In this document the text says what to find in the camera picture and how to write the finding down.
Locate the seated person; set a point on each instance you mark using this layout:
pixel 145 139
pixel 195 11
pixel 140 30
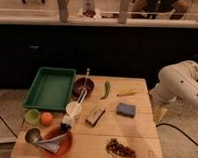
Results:
pixel 179 7

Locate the small wooden block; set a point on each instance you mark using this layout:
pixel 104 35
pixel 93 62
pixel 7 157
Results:
pixel 94 115

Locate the orange plate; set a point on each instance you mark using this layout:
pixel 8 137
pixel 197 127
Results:
pixel 65 144

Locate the green plastic tray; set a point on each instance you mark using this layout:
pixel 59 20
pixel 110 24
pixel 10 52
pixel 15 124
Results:
pixel 51 89

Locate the white black bottle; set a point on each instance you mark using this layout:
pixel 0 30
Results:
pixel 67 123

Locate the orange fruit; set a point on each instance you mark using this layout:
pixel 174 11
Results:
pixel 46 119

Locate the blue sponge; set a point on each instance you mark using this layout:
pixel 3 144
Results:
pixel 126 110

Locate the dark brown bowl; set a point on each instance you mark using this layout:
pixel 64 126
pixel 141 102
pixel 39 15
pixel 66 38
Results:
pixel 82 83

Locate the yellow banana toy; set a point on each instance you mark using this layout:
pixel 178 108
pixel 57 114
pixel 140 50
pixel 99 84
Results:
pixel 126 93

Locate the metal ladle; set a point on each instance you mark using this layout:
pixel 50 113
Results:
pixel 34 136

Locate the bunch of dark grapes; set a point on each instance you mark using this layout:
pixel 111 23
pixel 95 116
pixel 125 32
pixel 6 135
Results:
pixel 116 149

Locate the green chili pepper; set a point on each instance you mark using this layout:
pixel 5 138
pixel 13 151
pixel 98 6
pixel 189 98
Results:
pixel 107 90

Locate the small green cup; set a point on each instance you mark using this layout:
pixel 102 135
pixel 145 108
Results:
pixel 32 116

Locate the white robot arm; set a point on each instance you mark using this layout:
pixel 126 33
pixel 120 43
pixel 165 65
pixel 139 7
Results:
pixel 175 80

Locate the grey folded cloth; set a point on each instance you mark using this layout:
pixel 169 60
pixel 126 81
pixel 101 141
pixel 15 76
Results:
pixel 52 145

